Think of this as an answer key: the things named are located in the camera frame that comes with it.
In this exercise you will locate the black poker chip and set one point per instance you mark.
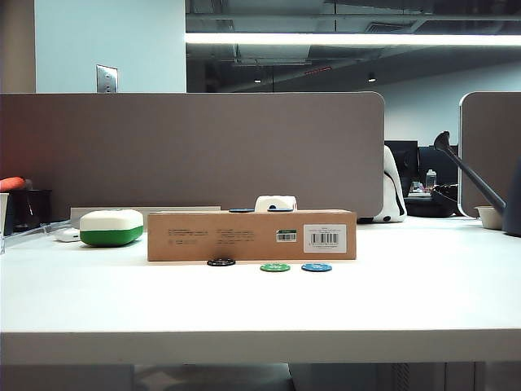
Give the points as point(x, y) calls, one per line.
point(221, 262)

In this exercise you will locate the blue poker chip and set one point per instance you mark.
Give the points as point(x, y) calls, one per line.
point(317, 267)
point(242, 210)
point(280, 209)

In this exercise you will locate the brown cardboard box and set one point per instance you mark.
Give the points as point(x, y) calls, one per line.
point(228, 244)

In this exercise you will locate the green poker chip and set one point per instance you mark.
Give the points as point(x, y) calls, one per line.
point(275, 267)

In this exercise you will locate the white tape roll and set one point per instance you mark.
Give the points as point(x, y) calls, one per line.
point(277, 200)

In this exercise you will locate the wide grey desk partition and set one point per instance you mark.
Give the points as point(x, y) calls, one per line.
point(191, 150)

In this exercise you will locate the white and black figure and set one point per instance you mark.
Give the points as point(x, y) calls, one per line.
point(394, 205)

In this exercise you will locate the black computer monitor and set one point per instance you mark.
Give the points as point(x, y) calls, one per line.
point(441, 163)
point(401, 159)

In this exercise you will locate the white and green case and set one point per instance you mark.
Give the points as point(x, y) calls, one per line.
point(111, 228)

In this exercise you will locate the black bag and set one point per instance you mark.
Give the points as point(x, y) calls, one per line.
point(431, 205)

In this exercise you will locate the clear water bottle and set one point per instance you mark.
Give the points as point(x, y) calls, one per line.
point(431, 179)

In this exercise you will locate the small white earbuds case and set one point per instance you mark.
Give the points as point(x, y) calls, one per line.
point(67, 235)

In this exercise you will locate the grey watering can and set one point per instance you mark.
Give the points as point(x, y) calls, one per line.
point(474, 176)

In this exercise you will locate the white paper bowl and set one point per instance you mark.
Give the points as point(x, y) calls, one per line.
point(489, 218)

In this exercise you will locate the black container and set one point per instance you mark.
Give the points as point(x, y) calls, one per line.
point(30, 209)

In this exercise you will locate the clear acrylic tray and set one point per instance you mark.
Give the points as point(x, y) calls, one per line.
point(28, 235)

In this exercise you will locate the narrow grey desk partition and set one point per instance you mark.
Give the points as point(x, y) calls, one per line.
point(488, 134)

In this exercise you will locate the orange red object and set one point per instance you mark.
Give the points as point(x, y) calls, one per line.
point(11, 183)

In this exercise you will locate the white paper cup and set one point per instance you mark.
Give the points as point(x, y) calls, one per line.
point(3, 212)

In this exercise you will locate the metal wall switch plate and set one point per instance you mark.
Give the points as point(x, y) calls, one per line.
point(107, 78)

